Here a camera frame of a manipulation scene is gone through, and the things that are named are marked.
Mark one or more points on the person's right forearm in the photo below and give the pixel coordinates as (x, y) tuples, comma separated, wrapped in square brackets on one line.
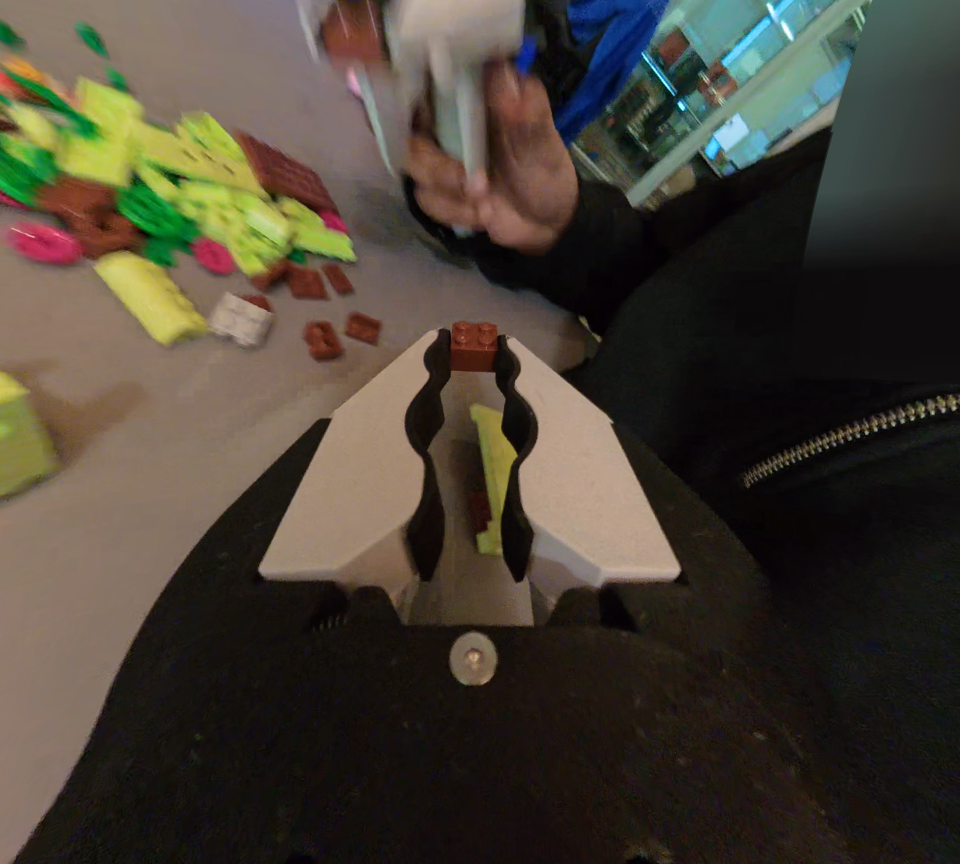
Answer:
[(585, 257)]

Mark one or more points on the small lime brown brick block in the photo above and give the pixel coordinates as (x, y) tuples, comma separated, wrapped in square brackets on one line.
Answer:
[(22, 437)]

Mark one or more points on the large lime brick assembly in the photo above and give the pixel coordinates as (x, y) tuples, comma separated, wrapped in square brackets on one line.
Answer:
[(493, 482)]

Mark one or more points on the blue plastic object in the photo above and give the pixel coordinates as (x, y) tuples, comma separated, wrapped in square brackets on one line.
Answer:
[(615, 17)]

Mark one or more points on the pile of loose toy bricks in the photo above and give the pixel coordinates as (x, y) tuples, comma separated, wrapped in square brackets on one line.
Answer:
[(187, 167)]

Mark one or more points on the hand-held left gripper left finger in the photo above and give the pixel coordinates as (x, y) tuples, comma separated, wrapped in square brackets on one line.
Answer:
[(337, 504)]

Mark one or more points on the person's right hand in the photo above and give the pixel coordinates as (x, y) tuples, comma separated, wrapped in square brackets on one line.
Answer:
[(517, 167)]

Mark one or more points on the brown square brick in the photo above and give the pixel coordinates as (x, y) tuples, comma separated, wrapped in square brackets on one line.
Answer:
[(474, 347)]

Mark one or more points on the person's black jacket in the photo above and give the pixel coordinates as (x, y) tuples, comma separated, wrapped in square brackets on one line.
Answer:
[(787, 504)]

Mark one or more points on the lime curved slope piece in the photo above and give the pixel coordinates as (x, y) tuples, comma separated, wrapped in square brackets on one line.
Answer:
[(150, 298)]

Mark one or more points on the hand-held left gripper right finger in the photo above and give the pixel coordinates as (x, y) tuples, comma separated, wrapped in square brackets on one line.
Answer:
[(600, 504)]

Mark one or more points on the brown toy brick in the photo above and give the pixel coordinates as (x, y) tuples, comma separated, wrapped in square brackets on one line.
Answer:
[(356, 28)]

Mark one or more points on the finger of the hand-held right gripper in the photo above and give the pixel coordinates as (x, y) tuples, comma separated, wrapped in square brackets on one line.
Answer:
[(315, 2)]

